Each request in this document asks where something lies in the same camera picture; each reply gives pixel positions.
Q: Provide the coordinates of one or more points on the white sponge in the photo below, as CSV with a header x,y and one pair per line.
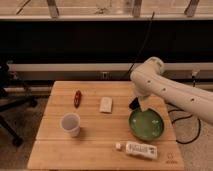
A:
x,y
106,105

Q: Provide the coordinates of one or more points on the black rectangular block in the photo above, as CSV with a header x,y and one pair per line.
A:
x,y
134,104

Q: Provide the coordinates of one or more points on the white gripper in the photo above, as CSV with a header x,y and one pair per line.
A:
x,y
144,103

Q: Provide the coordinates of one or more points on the white ceramic cup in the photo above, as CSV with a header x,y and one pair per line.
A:
x,y
70,123

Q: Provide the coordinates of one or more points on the green round plate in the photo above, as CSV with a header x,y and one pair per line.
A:
x,y
146,125

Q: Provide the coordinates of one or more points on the white plastic bottle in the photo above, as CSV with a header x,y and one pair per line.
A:
x,y
138,149

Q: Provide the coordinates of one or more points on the red chili pepper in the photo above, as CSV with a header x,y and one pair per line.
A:
x,y
77,98

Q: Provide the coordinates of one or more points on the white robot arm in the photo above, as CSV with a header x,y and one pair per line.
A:
x,y
147,79

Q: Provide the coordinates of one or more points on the wooden table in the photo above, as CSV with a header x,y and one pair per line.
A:
x,y
94,147

